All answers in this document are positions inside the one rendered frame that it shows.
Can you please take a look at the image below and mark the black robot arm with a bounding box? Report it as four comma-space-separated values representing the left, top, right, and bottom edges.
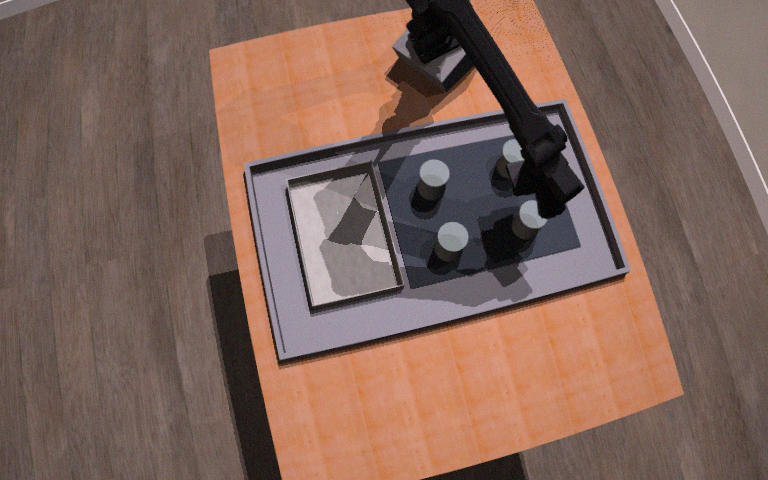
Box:
406, 0, 585, 219

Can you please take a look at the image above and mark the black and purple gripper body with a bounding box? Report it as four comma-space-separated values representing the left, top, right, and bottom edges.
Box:
506, 160, 545, 196

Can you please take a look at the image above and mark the clear glass cylinder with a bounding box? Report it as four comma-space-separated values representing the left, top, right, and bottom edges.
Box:
496, 139, 524, 179
417, 159, 450, 200
434, 222, 469, 262
512, 200, 547, 240

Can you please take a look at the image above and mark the white shallow rectangular tray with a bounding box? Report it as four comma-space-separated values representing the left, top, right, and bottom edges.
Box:
286, 160, 404, 309

